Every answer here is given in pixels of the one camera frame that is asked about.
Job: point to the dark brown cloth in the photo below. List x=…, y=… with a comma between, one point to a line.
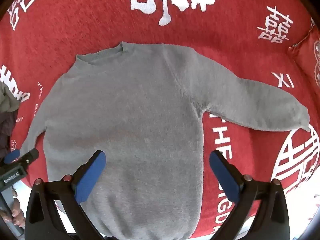
x=6, y=130

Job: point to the grey knit sweater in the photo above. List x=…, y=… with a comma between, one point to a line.
x=125, y=105

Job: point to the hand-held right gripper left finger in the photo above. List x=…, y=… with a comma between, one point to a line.
x=90, y=177

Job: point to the person's left hand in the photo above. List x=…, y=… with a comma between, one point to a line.
x=15, y=215

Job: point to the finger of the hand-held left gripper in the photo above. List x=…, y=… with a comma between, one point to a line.
x=12, y=156
x=30, y=156

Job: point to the red printed pillow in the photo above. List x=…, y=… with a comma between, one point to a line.
x=307, y=52

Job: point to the red printed blanket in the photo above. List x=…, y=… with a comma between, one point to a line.
x=200, y=25

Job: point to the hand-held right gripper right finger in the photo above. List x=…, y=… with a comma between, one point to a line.
x=225, y=177

